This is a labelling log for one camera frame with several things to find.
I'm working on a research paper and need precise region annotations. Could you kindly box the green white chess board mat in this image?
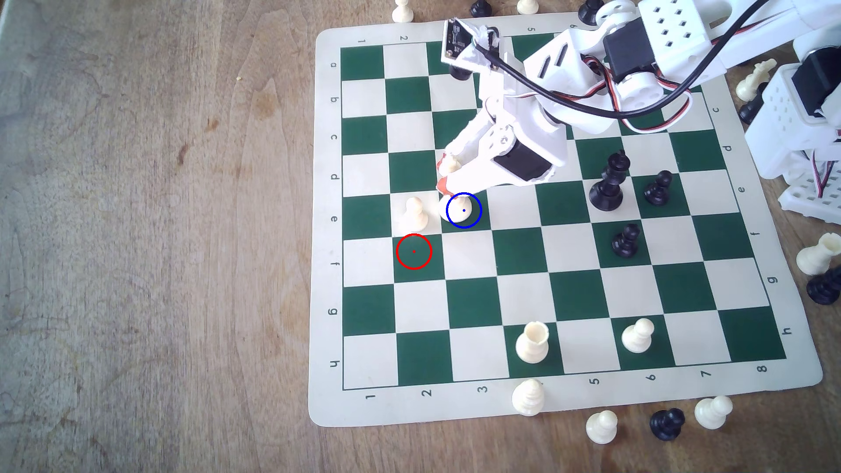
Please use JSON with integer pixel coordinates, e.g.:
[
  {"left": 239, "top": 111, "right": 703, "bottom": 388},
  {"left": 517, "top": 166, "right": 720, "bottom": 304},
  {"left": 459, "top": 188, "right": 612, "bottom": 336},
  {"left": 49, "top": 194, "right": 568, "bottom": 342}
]
[{"left": 307, "top": 12, "right": 824, "bottom": 428}]

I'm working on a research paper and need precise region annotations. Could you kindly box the red white black servo wire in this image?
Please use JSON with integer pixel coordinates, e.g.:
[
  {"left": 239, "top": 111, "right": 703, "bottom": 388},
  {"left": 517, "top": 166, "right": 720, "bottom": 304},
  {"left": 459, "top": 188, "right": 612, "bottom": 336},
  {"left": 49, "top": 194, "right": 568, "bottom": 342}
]
[
  {"left": 578, "top": 56, "right": 699, "bottom": 135},
  {"left": 812, "top": 150, "right": 837, "bottom": 201}
]

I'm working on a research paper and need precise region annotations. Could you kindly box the black pawn right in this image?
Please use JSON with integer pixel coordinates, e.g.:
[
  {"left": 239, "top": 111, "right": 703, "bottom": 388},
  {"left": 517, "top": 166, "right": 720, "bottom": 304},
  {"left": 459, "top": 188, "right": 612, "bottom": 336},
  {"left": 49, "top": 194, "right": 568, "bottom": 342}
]
[{"left": 643, "top": 169, "right": 675, "bottom": 208}]

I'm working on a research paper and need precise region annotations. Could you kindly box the white bishop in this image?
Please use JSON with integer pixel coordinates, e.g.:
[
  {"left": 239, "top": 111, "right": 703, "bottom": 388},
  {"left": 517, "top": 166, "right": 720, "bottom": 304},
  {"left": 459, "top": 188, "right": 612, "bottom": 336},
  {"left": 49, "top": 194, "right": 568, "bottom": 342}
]
[{"left": 511, "top": 379, "right": 546, "bottom": 418}]

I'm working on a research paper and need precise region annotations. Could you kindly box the black king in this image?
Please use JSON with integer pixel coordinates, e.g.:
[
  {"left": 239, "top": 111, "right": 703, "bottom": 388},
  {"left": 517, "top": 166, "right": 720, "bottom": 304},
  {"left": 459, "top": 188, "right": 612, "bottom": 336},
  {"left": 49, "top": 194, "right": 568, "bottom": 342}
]
[{"left": 589, "top": 150, "right": 632, "bottom": 213}]

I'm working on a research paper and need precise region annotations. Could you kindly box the gripper camera circuit board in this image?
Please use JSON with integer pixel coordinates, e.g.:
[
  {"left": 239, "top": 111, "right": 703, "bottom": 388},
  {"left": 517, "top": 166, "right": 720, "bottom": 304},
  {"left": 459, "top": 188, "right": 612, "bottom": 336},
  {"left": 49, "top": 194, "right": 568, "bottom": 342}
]
[{"left": 442, "top": 18, "right": 504, "bottom": 67}]

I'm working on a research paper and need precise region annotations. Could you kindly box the black camera cable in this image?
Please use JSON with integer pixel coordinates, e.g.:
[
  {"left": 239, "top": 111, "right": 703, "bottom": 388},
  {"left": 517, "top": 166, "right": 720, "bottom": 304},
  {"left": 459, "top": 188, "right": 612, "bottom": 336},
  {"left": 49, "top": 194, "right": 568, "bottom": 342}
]
[{"left": 472, "top": 0, "right": 771, "bottom": 120}]

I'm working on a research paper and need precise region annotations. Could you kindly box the white rook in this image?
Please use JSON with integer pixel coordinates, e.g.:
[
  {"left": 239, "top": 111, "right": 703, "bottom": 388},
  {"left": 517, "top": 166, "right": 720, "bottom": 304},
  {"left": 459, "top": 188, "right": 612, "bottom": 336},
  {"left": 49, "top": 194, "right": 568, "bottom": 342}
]
[
  {"left": 795, "top": 233, "right": 841, "bottom": 277},
  {"left": 515, "top": 321, "right": 551, "bottom": 365}
]

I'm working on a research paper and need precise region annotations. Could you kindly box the black pawn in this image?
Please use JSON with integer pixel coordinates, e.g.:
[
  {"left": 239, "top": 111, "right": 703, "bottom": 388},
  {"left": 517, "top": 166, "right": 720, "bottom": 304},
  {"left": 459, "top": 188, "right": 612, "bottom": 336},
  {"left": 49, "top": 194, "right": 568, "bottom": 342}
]
[
  {"left": 611, "top": 223, "right": 642, "bottom": 260},
  {"left": 643, "top": 169, "right": 675, "bottom": 208},
  {"left": 649, "top": 408, "right": 686, "bottom": 442}
]

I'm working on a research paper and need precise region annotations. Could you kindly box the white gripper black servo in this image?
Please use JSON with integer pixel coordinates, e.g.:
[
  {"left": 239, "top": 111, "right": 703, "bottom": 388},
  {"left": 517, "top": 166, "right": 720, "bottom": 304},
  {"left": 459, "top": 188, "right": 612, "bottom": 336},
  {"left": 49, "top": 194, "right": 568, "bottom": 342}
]
[{"left": 436, "top": 92, "right": 568, "bottom": 197}]

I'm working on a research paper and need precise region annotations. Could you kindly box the white knight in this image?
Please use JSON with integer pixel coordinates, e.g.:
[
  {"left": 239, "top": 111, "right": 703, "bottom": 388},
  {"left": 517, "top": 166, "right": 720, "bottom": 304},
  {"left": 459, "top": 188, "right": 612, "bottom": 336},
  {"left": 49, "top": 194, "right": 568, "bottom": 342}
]
[{"left": 735, "top": 58, "right": 778, "bottom": 103}]

